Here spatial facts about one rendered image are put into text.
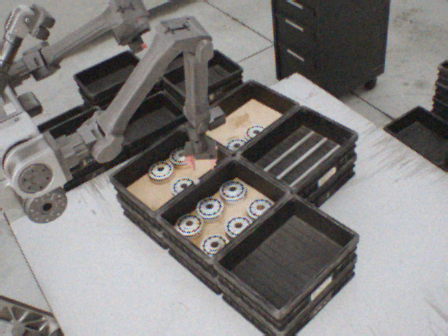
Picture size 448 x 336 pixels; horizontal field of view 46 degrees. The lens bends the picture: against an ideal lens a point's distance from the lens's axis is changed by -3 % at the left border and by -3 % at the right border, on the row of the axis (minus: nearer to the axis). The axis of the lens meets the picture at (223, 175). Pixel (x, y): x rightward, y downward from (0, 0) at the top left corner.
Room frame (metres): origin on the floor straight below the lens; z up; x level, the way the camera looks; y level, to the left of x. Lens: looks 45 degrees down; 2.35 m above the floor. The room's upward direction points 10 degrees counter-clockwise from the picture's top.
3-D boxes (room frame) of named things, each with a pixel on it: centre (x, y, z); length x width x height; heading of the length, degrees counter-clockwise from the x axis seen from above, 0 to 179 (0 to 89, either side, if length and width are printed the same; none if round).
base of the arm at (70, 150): (1.09, 0.39, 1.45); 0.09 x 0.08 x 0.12; 27
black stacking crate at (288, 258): (1.04, -0.16, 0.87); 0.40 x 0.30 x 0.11; 127
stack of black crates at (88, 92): (2.80, 0.56, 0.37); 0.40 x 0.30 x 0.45; 117
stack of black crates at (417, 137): (2.03, -1.12, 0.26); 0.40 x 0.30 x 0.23; 27
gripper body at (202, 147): (1.34, 0.06, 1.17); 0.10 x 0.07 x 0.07; 81
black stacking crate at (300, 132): (1.52, -0.30, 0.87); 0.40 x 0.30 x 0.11; 127
